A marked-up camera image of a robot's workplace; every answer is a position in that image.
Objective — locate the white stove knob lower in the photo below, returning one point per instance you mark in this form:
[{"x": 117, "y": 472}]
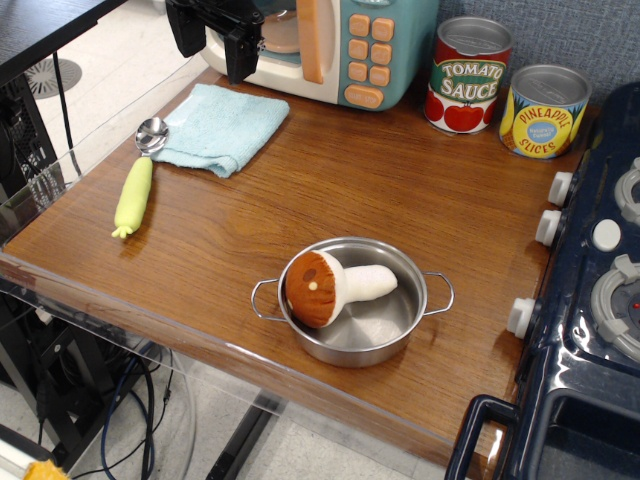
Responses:
[{"x": 520, "y": 316}]

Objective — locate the light blue folded cloth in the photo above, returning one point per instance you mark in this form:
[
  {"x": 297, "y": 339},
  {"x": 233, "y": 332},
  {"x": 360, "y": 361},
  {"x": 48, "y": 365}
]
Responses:
[{"x": 220, "y": 130}]

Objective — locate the spoon with green handle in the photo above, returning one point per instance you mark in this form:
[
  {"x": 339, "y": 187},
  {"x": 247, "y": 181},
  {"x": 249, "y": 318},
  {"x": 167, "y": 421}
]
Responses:
[{"x": 150, "y": 138}]

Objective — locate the white stove knob middle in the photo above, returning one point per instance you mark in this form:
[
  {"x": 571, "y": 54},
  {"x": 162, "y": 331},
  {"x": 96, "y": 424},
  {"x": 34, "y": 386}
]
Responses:
[{"x": 547, "y": 227}]

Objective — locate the white stove knob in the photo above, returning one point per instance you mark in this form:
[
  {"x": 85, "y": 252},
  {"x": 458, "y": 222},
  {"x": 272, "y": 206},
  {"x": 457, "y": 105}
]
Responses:
[
  {"x": 547, "y": 227},
  {"x": 559, "y": 188},
  {"x": 520, "y": 316}
]

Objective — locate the plush brown mushroom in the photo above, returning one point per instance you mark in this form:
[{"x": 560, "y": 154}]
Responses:
[{"x": 318, "y": 287}]

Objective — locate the small steel pot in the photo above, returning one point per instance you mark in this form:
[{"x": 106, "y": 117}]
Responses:
[{"x": 381, "y": 297}]

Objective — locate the white stove knob upper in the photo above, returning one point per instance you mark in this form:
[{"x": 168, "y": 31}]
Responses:
[{"x": 559, "y": 188}]

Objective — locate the black desk at left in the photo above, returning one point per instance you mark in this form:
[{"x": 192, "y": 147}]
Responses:
[{"x": 33, "y": 30}]

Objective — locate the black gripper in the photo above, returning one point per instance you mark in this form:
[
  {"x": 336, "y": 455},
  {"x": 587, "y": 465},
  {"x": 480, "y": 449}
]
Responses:
[{"x": 243, "y": 44}]

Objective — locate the toy microwave teal and cream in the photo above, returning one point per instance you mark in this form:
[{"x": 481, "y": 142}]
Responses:
[{"x": 359, "y": 54}]

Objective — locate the black table leg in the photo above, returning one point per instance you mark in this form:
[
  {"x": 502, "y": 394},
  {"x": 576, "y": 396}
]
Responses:
[{"x": 241, "y": 443}]

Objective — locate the dark blue toy stove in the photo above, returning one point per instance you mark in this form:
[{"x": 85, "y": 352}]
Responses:
[{"x": 576, "y": 412}]

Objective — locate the tomato sauce can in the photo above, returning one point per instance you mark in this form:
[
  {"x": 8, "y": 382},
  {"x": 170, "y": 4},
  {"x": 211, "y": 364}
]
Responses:
[{"x": 469, "y": 64}]

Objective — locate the pineapple slices can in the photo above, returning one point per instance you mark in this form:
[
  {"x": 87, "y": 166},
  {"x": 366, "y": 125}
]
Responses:
[{"x": 544, "y": 110}]

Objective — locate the yellow sponge corner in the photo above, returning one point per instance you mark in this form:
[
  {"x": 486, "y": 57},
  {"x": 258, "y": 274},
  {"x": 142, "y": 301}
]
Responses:
[{"x": 44, "y": 470}]

